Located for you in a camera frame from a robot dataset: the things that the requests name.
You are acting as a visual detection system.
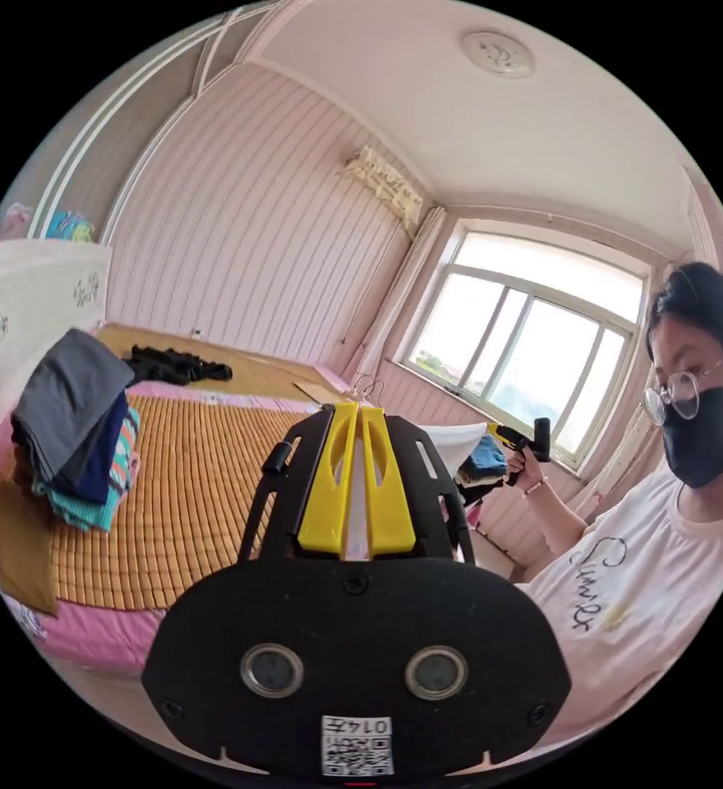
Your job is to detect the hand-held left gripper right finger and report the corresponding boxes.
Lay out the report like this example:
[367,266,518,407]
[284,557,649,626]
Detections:
[361,406,417,555]

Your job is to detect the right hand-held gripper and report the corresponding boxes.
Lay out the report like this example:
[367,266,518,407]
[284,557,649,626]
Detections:
[487,422,540,489]

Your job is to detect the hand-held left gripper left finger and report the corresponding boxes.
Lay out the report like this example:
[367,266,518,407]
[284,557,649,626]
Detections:
[297,404,360,553]

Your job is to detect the white short sleeve shirt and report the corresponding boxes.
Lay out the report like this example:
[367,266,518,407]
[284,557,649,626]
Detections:
[343,421,490,559]

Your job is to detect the person's right forearm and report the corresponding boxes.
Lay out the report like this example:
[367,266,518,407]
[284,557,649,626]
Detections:
[521,478,589,559]

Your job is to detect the person's right hand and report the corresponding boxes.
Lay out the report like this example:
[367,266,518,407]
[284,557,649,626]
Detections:
[506,451,549,496]

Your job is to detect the pile of clothes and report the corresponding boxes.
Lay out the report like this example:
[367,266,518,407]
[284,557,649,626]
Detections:
[0,327,142,617]
[454,436,512,508]

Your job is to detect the window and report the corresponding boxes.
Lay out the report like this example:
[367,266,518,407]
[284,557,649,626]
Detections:
[397,223,653,477]

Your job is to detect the bed with woven mat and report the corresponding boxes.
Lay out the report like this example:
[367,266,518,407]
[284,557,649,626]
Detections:
[0,322,362,679]

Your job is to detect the pale curtain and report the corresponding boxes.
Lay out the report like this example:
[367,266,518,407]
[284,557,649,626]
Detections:
[360,206,448,385]

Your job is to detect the black garment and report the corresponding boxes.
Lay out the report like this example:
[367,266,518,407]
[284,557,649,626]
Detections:
[119,344,234,388]

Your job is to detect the person's body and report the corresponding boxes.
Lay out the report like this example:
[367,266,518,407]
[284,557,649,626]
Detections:
[513,261,723,744]

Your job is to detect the cloth-covered air conditioner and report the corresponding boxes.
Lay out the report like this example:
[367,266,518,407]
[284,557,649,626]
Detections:
[335,145,426,230]

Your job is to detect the white flowered cupboard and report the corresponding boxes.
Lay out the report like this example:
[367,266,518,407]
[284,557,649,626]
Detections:
[0,238,115,445]

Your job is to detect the round ceiling lamp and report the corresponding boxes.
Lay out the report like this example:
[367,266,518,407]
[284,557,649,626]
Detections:
[458,30,536,81]

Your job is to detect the wardrobe with sliding doors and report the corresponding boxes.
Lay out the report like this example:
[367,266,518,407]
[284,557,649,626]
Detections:
[0,6,258,247]

